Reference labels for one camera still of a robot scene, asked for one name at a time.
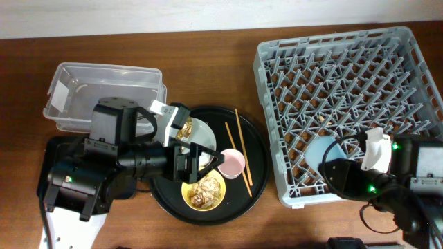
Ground grey round plate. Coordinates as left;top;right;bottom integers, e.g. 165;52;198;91
180;117;217;150

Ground black rectangular tray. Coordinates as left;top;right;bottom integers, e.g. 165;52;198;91
37;135;139;201

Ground grey dishwasher rack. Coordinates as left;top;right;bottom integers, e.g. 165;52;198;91
253;26;442;209

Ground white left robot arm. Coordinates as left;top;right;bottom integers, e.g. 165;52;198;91
38;97;224;248

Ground clear plastic storage bin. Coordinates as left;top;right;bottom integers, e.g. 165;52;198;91
43;62;167;133

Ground gold foil wrapper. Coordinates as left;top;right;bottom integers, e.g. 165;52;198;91
175;116;193;141

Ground pink plastic cup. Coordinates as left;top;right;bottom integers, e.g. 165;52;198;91
217;149;242;179

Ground left wooden chopstick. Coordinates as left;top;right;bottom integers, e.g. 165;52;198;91
225;122;252;197

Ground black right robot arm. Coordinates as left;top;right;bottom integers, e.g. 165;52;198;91
318;135;442;248

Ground round black serving tray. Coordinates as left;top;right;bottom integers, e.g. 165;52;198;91
150;106;270;225

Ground light blue plastic cup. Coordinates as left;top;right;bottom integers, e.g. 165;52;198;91
305;136;347;174

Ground yellow bowl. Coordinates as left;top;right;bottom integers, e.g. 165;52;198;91
181;170;226;212

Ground wooden chopstick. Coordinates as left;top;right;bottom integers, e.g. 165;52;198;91
225;122;252;197
235;109;253;187

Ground black object bottom edge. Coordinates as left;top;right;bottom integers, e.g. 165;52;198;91
326;237;366;249

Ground right wooden chopstick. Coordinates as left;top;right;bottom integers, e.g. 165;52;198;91
235;109;253;187

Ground food scraps in bowl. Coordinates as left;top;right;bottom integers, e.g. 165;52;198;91
188;176;221;210

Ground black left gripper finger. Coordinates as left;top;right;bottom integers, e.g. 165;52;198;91
188;159;224;183
189;142;224;163

